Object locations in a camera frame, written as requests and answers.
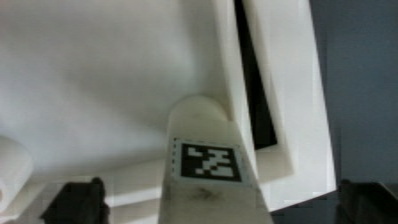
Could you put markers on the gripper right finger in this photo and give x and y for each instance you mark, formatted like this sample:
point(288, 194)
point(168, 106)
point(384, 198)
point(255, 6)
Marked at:
point(368, 204)

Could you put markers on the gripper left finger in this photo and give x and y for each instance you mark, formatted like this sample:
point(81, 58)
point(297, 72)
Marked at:
point(79, 206)

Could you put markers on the white table leg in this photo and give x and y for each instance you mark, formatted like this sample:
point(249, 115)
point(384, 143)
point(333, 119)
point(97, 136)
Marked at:
point(210, 188)

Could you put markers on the white square table top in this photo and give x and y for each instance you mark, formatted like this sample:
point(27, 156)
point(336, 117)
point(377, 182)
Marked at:
point(104, 60)

